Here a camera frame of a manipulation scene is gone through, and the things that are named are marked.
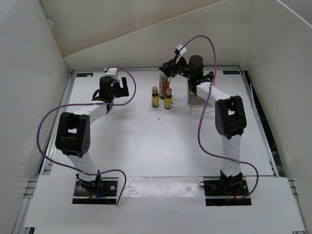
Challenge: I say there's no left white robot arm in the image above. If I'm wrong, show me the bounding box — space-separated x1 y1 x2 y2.
56 75 129 195

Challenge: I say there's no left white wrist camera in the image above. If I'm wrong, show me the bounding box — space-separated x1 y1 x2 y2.
104 67 118 76

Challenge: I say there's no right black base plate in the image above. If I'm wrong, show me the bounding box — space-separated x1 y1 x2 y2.
198 173 252 206

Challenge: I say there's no purple cable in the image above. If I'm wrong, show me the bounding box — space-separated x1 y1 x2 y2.
36 67 137 204
182 35 259 200

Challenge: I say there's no right small yellow-label bottle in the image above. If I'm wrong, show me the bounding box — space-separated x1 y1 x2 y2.
164 88 173 109

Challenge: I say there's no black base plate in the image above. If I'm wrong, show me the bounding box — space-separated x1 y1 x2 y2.
198 173 252 206
72 177 118 205

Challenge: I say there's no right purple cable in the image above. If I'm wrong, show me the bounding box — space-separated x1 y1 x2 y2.
182 35 259 200

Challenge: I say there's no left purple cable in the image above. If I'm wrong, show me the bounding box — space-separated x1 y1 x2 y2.
36 67 137 204

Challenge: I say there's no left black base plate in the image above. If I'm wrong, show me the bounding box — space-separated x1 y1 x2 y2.
72 177 118 205

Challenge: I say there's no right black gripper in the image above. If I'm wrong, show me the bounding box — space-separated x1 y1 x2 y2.
159 56 193 80

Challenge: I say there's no tiered clear condiment rack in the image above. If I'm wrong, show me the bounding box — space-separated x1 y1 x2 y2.
187 84 215 119

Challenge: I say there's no tall clear chili bottle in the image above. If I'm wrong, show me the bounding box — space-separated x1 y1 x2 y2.
159 73 171 99

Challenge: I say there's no left small yellow-label bottle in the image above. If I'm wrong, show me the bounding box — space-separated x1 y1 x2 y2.
152 86 159 108

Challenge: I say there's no small yellow-label bottle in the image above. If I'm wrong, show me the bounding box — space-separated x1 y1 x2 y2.
152 86 159 108
164 88 173 109

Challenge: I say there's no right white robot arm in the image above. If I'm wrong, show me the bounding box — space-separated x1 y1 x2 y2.
159 55 247 195

